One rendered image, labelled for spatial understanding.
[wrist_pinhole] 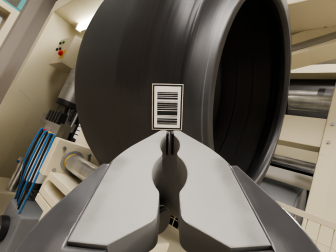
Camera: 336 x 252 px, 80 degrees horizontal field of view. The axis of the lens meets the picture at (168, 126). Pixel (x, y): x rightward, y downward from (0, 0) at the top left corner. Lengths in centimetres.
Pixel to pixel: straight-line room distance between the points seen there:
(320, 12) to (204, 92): 70
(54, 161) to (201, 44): 46
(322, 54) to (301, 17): 15
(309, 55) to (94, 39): 78
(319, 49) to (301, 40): 7
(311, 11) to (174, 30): 70
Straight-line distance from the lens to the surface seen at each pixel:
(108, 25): 38
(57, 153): 60
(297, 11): 93
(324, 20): 96
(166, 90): 26
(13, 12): 88
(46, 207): 57
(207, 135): 30
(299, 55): 94
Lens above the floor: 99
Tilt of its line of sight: 10 degrees up
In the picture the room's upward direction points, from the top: 21 degrees clockwise
